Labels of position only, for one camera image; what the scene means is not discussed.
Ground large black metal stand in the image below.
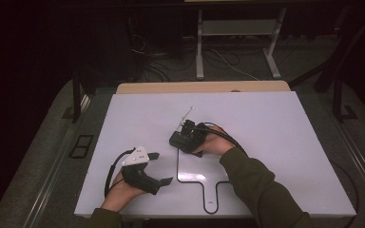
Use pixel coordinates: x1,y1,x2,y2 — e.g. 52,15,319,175
313,6,365,124

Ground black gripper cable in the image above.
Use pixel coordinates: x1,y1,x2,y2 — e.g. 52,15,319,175
103,147,137,200
199,121,361,228

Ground bundle of black floor cables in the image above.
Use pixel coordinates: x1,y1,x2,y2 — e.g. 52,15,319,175
126,13,198,84

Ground white metal stand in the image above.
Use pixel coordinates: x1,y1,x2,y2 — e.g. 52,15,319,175
195,8,288,81

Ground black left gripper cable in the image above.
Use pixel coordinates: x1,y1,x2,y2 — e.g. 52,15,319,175
103,147,137,200

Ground slim black metal stand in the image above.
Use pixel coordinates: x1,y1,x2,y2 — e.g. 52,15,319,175
71,61,92,124

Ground black floor outlet frame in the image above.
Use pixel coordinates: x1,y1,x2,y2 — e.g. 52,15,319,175
67,134,95,160

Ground person's left hand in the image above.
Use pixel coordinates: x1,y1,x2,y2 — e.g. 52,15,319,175
101,170,147,214

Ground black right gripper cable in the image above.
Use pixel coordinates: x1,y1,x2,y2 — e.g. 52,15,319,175
199,121,361,228

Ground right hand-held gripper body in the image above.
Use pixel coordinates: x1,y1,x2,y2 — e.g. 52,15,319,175
176,105,210,155

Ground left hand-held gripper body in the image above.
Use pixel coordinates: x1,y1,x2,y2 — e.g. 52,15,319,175
120,144,162,196

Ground white floor cable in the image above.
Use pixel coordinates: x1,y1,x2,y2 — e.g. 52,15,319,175
208,47,261,82

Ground person's right hand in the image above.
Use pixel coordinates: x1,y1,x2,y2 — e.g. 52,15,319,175
198,124,237,157

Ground light wooden table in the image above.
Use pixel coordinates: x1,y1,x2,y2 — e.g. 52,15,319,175
116,80,292,95

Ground small paddle-shaped whiteboard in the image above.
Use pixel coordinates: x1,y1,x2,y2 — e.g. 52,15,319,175
176,147,233,216

